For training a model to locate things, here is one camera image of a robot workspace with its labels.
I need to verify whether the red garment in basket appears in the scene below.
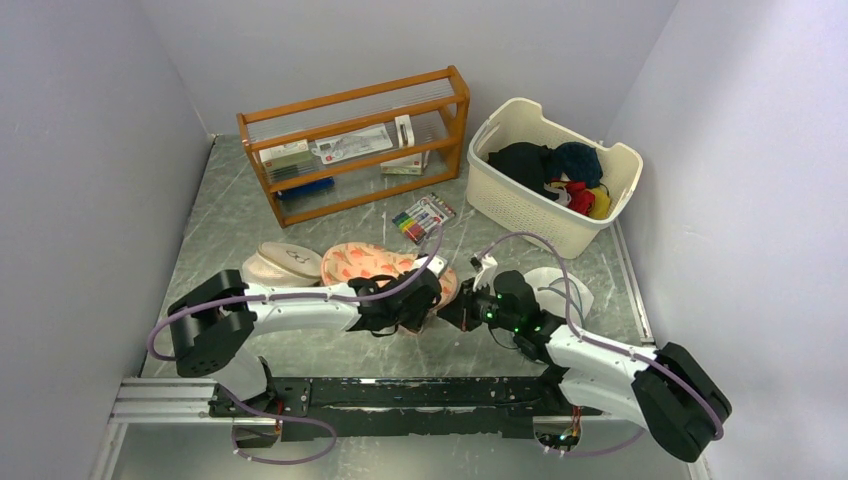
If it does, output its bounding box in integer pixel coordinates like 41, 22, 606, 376
547, 181, 596, 216

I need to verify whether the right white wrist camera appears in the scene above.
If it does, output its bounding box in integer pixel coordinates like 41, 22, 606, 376
470, 254, 498, 291

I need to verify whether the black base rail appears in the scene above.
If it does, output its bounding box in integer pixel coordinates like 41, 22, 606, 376
248, 376, 574, 442

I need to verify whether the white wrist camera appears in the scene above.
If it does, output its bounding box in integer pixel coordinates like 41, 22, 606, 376
413, 255, 448, 278
470, 254, 498, 291

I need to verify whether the white paper sheet on shelf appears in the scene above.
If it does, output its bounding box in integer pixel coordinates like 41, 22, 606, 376
311, 124, 393, 165

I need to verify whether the dark blue garment in basket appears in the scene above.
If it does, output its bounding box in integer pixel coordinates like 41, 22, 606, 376
545, 142, 603, 188

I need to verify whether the white round mesh laundry bag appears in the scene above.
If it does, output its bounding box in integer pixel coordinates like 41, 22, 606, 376
523, 267, 594, 326

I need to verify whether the cream plastic laundry basket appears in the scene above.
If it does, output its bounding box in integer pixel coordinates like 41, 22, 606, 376
466, 97, 643, 259

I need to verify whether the orange wooden shelf rack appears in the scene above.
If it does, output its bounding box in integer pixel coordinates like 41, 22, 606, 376
237, 65, 471, 228

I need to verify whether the black garment in basket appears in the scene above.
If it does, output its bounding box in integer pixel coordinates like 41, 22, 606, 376
488, 142, 558, 200

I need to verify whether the pack of coloured markers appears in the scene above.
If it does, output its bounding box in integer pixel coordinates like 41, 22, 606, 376
392, 193, 456, 245

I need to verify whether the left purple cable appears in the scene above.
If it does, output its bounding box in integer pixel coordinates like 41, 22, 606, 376
146, 223, 446, 466

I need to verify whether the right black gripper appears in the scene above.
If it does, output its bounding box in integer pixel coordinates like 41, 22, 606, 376
438, 277, 520, 332

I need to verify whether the white red box left shelf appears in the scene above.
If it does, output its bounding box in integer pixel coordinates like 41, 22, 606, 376
259, 140, 317, 184

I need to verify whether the beige round mesh laundry bag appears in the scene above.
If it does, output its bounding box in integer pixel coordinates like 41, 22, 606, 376
240, 242, 322, 287

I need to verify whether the blue item on lower shelf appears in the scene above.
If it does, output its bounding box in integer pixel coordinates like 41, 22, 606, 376
275, 177, 335, 200

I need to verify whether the white upright item on shelf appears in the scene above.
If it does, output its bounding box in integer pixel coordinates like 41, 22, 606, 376
394, 115, 415, 148

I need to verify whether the white box on shelf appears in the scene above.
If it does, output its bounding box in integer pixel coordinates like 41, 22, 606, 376
380, 151, 430, 176

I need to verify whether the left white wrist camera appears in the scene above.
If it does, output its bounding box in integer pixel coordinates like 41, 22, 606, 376
413, 255, 448, 278

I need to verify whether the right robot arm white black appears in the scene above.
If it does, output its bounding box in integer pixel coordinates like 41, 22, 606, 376
437, 267, 732, 463

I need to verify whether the pink floral mesh laundry bag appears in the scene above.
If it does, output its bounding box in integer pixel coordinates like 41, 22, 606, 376
320, 242, 417, 286

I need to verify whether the yellow garment in basket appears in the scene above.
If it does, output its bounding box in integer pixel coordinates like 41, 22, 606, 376
588, 185, 612, 220

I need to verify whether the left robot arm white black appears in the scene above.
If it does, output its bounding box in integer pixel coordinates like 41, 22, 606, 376
166, 268, 442, 416

